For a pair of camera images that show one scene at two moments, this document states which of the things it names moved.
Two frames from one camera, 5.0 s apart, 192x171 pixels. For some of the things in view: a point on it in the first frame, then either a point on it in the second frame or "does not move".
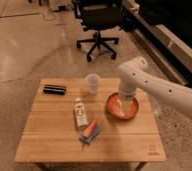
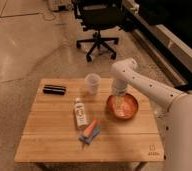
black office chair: x=98 y=15 does not move
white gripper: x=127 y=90 → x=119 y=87
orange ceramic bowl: x=115 y=107 does not move
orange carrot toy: x=90 y=128 does not move
